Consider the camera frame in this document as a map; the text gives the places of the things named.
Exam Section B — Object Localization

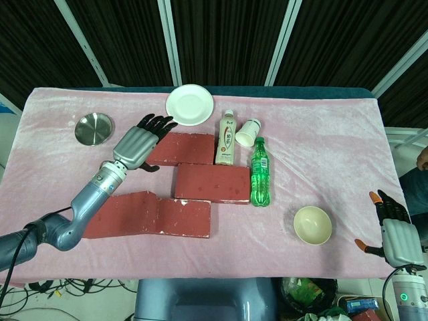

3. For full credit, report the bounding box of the cream ceramic bowl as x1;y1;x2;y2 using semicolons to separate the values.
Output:
293;205;333;245

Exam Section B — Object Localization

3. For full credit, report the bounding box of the blue snack packet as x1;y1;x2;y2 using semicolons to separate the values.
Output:
345;298;381;314

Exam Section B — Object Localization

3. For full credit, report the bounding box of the beige milk tea bottle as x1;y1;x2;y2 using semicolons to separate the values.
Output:
214;109;237;167

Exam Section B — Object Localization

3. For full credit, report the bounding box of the black bin with green bag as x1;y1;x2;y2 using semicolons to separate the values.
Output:
280;277;338;316

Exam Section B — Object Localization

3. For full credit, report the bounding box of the bystander blue jeans leg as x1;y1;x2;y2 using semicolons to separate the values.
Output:
399;168;428;217

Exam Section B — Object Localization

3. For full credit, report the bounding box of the white partition post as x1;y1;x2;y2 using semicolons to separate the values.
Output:
52;0;110;87
266;0;303;87
371;6;428;98
156;0;184;87

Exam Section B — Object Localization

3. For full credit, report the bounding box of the red cardboard box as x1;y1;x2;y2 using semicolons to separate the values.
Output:
348;309;379;321

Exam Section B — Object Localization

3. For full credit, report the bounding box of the white crumpled bag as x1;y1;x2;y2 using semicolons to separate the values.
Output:
299;306;350;321

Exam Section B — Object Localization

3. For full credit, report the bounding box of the black curtain panel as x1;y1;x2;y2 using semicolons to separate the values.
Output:
0;0;103;110
276;0;428;90
169;0;289;88
66;0;175;88
379;31;428;128

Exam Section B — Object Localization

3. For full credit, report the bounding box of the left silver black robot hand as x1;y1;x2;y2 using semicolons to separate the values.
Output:
112;114;179;173

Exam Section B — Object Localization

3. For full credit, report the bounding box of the pink velvet table cloth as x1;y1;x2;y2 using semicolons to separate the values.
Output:
0;86;407;288

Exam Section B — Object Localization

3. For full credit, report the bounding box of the red brick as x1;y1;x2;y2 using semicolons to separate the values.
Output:
146;131;215;167
156;197;212;239
171;163;251;205
82;191;162;239

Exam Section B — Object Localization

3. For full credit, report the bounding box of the stainless steel round dish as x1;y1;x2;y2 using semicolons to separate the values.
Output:
74;112;115;146

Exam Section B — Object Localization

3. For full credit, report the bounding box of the green plastic soda bottle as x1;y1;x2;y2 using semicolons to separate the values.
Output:
250;136;273;208

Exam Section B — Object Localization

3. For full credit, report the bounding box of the blue white sign board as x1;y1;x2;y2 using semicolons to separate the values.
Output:
0;92;18;117

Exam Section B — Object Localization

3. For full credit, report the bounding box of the black floor cable tangle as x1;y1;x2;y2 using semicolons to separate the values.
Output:
0;277;138;302

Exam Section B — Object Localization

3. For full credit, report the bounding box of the white round plate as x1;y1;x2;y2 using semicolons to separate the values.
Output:
165;84;215;126

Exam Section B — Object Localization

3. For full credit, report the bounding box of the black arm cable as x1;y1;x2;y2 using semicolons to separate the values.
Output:
382;265;402;321
0;206;74;308

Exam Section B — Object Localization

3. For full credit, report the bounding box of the white paper cup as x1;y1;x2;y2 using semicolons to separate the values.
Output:
235;118;262;148

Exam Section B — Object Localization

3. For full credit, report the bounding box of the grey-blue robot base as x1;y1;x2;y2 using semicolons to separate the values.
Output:
134;278;279;321

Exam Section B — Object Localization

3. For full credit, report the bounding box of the white metal rack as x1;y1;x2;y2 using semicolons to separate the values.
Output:
384;126;428;150

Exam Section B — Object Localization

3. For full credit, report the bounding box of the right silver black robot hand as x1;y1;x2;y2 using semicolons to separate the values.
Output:
354;189;424;269

